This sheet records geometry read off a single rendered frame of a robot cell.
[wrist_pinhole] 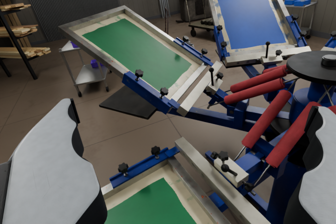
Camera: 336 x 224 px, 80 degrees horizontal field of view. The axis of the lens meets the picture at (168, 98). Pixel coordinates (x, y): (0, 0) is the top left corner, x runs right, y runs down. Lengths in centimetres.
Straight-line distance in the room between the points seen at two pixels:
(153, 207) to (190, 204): 15
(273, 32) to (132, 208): 156
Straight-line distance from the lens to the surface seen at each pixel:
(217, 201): 94
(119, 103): 155
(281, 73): 115
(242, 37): 176
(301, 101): 111
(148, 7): 953
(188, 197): 92
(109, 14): 157
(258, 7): 202
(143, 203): 94
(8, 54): 613
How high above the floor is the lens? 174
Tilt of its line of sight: 32 degrees down
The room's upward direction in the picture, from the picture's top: 9 degrees counter-clockwise
